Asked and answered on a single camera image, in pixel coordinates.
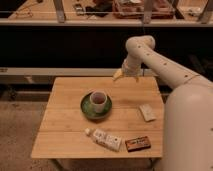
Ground wooden table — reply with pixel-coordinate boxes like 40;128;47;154
30;76;168;171

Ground dark device on shelf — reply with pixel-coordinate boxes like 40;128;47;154
73;3;85;16

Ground red tray on shelf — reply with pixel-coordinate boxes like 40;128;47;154
112;0;175;18

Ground white wrapped packet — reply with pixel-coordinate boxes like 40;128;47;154
139;104;156;122

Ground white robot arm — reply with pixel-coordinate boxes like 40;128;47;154
113;35;213;171

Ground green saucer plate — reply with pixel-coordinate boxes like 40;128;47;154
80;93;112;120

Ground white tube with cap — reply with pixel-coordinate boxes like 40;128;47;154
85;128;122;152

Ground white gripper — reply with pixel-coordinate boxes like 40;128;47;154
113;59;141;83

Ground brown chocolate bar box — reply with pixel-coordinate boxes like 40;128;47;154
125;136;151;152

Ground metal shelf rack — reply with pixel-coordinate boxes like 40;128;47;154
0;0;213;27

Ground white ceramic cup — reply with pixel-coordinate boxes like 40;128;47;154
89;91;108;113

